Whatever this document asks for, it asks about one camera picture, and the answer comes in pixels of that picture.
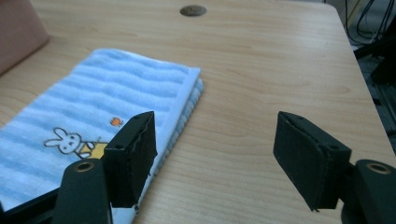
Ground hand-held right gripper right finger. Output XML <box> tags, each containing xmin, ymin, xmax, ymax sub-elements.
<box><xmin>273</xmin><ymin>110</ymin><xmax>396</xmax><ymax>224</ymax></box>

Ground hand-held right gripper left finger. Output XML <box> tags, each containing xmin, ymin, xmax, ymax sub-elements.
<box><xmin>50</xmin><ymin>110</ymin><xmax>159</xmax><ymax>224</ymax></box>

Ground blue striped towel with rabbit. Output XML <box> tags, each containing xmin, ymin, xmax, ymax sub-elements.
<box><xmin>0</xmin><ymin>48</ymin><xmax>205</xmax><ymax>224</ymax></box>

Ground black metal stand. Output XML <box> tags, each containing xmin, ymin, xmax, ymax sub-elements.
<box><xmin>353</xmin><ymin>18</ymin><xmax>396</xmax><ymax>134</ymax></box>

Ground brown cardboard box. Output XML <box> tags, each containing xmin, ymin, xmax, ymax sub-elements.
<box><xmin>0</xmin><ymin>0</ymin><xmax>50</xmax><ymax>77</ymax></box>

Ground black cable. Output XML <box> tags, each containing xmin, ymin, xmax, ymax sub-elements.
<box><xmin>344</xmin><ymin>0</ymin><xmax>394</xmax><ymax>47</ymax></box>

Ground round grey cable grommet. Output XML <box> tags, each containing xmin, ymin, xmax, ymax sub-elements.
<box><xmin>179</xmin><ymin>5</ymin><xmax>208</xmax><ymax>18</ymax></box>

